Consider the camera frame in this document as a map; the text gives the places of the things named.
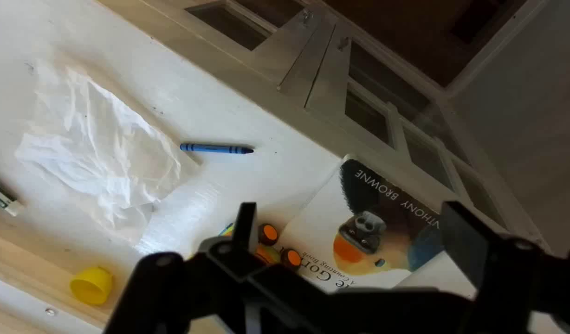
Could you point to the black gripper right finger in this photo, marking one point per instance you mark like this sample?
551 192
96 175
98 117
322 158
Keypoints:
519 284

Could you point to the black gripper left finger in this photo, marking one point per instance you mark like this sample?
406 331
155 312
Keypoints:
166 290

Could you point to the blue crayon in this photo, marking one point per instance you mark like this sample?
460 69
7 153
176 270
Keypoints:
213 149

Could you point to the One Gorilla picture book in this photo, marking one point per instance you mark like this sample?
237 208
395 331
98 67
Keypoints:
371 210

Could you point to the crumpled clear plastic bag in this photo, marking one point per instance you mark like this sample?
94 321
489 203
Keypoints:
99 154

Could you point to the yellow plastic cup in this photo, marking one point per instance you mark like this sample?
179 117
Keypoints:
94 286

